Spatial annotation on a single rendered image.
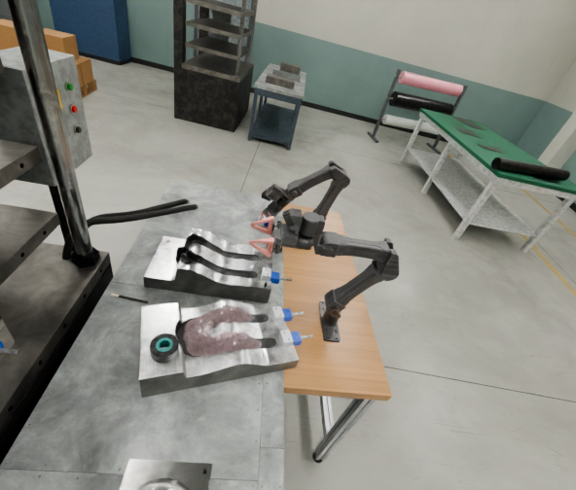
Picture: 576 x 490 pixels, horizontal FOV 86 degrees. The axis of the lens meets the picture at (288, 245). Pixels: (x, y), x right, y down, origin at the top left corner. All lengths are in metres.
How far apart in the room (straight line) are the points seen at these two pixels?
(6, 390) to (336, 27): 7.26
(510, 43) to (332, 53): 3.48
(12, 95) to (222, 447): 1.24
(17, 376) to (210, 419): 0.58
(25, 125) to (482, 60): 7.89
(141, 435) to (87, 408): 0.18
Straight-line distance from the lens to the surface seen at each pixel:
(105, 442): 1.09
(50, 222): 1.36
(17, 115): 1.40
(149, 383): 1.05
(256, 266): 1.35
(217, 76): 5.10
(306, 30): 7.52
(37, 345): 1.31
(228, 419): 1.08
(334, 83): 7.65
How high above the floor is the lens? 1.81
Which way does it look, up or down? 38 degrees down
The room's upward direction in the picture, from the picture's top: 16 degrees clockwise
